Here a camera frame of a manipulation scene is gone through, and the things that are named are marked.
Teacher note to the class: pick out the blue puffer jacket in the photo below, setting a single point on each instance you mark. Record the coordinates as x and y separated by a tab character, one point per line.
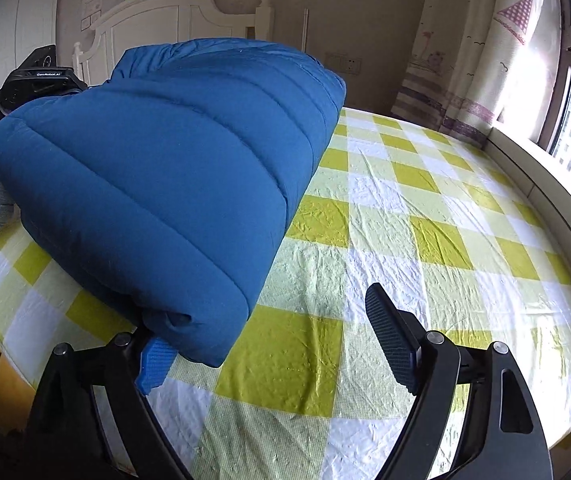
165	175

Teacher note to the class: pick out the printed curtain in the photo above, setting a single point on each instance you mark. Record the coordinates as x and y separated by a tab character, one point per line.
470	60

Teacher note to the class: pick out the yellow checked bed sheet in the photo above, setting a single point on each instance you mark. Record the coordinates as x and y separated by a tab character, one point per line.
415	240

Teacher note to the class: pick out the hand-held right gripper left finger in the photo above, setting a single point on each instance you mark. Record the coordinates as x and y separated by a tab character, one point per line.
154	366

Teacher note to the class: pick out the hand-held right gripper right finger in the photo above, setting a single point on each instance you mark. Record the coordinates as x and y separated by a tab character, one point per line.
390	332

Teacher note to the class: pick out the paper notes on wall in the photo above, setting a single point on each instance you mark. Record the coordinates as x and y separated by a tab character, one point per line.
92	7

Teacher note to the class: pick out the white wooden headboard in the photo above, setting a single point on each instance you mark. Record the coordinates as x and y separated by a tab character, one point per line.
165	15

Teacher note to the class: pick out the metal rod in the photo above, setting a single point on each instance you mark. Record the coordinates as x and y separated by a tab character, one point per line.
307	30

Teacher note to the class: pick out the wall socket panel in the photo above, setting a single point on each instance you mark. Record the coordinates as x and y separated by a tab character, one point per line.
343	63

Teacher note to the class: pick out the white window sill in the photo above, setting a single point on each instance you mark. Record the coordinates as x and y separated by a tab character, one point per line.
540	180

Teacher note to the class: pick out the white wardrobe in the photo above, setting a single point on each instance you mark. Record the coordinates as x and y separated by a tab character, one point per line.
12	20

